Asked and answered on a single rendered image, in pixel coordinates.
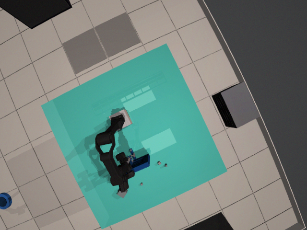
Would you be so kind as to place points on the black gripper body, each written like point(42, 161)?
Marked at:
point(121, 158)

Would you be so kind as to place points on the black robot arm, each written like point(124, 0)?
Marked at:
point(117, 173)

